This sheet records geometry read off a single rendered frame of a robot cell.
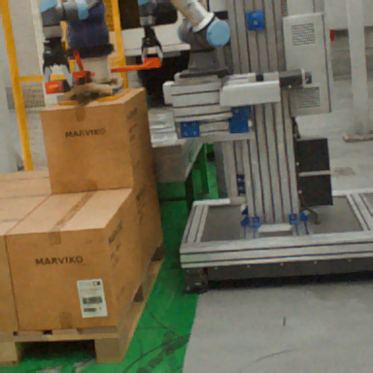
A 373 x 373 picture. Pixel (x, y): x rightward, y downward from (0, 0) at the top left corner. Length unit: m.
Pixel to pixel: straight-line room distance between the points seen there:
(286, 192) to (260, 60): 0.66
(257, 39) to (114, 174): 0.94
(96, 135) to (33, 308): 0.85
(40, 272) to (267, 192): 1.27
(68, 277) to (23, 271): 0.18
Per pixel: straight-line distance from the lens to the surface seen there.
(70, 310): 2.83
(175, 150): 3.84
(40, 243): 2.76
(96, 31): 3.39
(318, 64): 3.38
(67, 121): 3.24
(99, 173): 3.25
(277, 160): 3.50
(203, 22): 3.09
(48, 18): 2.89
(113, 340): 2.83
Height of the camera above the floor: 1.28
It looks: 9 degrees down
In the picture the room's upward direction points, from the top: 7 degrees counter-clockwise
